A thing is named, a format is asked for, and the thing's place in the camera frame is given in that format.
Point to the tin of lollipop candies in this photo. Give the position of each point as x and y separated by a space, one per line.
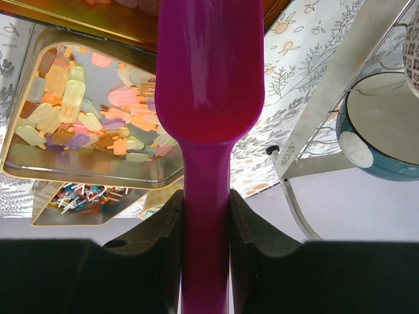
76 204

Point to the tin of popsicle candies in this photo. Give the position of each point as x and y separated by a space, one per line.
84 111

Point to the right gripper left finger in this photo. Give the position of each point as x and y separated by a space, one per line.
137 272

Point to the brown patterned bowl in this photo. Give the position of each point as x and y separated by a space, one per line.
410 54

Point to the floral table mat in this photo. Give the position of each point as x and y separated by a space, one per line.
298 48

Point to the steel dish rack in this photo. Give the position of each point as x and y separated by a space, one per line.
370 28

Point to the magenta plastic scoop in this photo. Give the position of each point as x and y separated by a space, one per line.
209 94

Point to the yellow teal patterned bowl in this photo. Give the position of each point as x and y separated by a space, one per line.
156 199

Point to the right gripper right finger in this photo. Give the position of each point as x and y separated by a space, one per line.
274 273

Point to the teal rimmed bowl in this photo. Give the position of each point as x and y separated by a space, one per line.
377 127

